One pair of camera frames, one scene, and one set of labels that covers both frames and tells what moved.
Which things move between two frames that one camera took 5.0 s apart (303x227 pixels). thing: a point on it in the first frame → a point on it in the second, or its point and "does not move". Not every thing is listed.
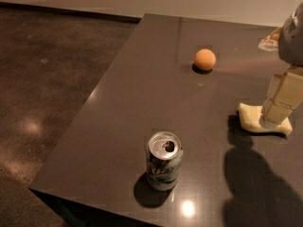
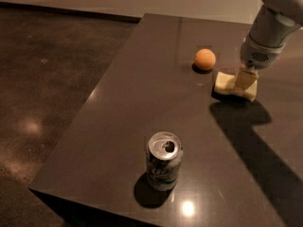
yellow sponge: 250,116 → 224,85
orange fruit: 204,60 does not move
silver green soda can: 163,160 does not move
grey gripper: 292,39 → 256,55
